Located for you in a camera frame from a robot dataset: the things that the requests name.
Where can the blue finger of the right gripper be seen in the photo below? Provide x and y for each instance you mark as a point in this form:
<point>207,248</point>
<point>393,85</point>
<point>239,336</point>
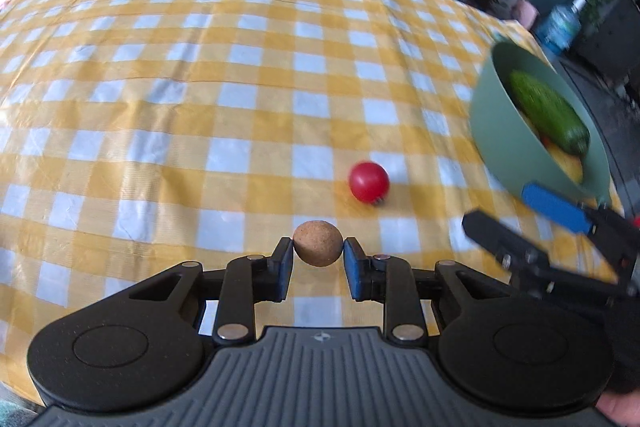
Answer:
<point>572,216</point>
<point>514,252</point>

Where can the person's right hand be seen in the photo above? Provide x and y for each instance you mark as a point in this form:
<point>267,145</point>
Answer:
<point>623,409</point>

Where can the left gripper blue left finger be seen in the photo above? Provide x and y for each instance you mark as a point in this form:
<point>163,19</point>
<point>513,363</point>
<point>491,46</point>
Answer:
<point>246,281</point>

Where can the yellow white checkered tablecloth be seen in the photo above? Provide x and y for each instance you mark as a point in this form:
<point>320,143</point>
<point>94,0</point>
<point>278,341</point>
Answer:
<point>136,134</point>

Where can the dark grey sideboard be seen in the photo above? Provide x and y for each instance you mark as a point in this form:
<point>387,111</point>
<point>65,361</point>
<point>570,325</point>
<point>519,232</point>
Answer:
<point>612,45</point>

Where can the pink small heater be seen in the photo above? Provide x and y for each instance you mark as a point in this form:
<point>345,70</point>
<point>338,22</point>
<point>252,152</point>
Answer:
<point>525,13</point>

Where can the green colander bowl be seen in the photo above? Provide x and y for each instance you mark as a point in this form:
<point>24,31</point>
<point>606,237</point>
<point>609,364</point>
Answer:
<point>529,127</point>

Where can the red cherry tomato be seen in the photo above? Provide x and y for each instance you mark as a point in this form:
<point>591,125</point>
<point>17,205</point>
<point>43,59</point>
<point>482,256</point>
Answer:
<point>369,182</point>

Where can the brown longan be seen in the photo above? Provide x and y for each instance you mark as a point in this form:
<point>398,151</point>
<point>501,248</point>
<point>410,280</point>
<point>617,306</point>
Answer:
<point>318,243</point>

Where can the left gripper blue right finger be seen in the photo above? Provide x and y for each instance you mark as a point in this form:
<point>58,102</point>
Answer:
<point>390,281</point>

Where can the green cucumber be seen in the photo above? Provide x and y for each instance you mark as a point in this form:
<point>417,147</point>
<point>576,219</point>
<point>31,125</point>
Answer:
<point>550,114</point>

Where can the blue water jug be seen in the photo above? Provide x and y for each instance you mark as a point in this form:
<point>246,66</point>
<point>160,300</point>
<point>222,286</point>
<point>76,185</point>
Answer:
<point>557,31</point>

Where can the yellow red apple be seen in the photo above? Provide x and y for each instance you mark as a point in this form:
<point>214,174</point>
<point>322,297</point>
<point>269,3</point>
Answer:
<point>569,164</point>

